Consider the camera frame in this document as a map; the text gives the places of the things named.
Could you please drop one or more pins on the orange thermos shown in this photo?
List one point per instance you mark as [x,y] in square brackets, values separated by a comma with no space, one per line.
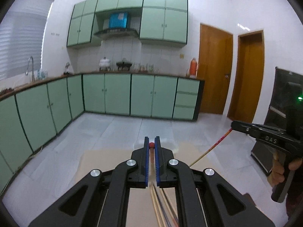
[193,68]

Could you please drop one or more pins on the green lower kitchen cabinets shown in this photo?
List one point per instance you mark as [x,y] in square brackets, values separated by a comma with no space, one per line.
[34,115]

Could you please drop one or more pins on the window blinds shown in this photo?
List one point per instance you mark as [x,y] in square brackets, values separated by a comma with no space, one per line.
[22,36]

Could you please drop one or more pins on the orange red floral chopstick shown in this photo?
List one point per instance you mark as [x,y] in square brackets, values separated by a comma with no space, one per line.
[151,144]

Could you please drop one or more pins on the wooden door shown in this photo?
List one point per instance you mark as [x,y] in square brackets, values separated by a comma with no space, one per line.
[214,67]
[249,77]

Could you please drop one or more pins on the black equipment case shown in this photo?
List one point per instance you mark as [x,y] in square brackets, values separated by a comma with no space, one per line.
[287,91]

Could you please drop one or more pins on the range hood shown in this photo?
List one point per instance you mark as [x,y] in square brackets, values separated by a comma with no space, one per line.
[117,25]

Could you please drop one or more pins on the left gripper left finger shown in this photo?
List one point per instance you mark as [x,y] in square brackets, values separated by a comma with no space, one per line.
[100,198]

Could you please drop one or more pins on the plain bamboo chopstick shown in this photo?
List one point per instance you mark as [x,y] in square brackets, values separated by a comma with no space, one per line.
[156,206]
[166,210]

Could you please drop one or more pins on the right hand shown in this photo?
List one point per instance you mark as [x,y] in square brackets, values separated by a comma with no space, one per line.
[277,174]

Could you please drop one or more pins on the black chopstick gold band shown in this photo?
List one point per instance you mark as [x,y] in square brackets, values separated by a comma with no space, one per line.
[171,209]

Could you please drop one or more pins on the green kitchen cabinets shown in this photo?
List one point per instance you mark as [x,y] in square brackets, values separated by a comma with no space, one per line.
[157,21]
[34,115]

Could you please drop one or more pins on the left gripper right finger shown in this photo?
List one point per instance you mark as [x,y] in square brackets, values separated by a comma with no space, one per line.
[204,198]

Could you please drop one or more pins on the red orange bamboo chopstick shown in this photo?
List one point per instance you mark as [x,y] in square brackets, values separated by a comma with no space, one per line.
[211,148]

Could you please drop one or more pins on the white cooking pot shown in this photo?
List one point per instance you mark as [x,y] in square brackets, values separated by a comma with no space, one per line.
[104,64]

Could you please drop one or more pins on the green upper kitchen cabinets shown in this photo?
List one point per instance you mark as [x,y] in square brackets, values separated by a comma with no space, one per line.
[157,21]

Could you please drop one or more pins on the black wok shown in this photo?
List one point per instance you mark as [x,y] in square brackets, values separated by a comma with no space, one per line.
[123,65]

